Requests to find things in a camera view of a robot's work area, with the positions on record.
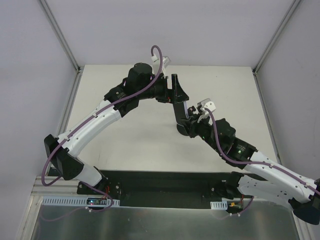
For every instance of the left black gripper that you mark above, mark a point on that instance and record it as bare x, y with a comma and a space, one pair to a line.
169, 90

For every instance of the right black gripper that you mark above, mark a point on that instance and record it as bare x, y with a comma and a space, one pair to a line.
188, 122

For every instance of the purple smartphone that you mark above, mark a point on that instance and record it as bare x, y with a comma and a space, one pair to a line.
180, 112

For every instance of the black phone stand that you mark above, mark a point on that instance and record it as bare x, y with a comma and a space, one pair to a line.
191, 112

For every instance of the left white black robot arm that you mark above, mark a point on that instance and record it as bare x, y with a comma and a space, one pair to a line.
140, 84

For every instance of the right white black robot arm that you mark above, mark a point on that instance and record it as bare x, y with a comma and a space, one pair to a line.
280, 185

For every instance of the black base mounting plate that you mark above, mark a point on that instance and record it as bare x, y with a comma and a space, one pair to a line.
176, 190

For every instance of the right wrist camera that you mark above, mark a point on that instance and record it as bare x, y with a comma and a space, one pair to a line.
205, 108

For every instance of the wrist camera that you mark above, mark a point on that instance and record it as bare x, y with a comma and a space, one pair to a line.
156, 64
205, 108

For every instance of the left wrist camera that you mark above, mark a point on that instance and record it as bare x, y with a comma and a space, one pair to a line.
156, 64

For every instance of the right white cable duct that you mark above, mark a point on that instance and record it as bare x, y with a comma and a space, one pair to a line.
219, 205

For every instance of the white cable duct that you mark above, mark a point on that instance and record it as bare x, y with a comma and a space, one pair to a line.
71, 201
219, 205

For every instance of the left aluminium frame post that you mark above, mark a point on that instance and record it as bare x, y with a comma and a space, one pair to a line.
59, 34

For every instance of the aluminium frame post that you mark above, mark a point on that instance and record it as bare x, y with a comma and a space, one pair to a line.
277, 34
59, 34

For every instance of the right aluminium frame post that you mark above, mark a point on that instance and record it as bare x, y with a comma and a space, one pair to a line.
277, 34

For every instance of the left white cable duct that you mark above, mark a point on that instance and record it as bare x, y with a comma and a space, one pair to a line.
71, 201

